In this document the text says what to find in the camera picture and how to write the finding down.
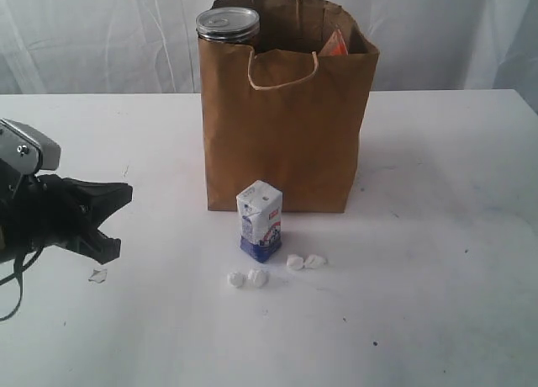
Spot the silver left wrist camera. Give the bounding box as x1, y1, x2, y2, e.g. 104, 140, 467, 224
1, 119, 61, 175

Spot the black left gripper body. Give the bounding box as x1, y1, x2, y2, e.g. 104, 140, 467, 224
1, 162, 91, 263

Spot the small white blue milk carton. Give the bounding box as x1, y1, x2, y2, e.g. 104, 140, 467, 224
236, 180, 282, 263

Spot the brown paper shopping bag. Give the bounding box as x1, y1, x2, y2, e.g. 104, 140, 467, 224
198, 0, 379, 213

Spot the small torn tape scrap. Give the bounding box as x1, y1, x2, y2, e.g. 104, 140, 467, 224
88, 268, 108, 284

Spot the brown pouch with orange label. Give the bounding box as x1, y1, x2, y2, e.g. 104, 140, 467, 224
318, 29, 348, 57

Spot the dark can with pull-tab lid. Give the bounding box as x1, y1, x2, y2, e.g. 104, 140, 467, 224
196, 7, 261, 50

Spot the white backdrop curtain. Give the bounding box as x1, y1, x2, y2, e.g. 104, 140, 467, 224
1, 0, 537, 105

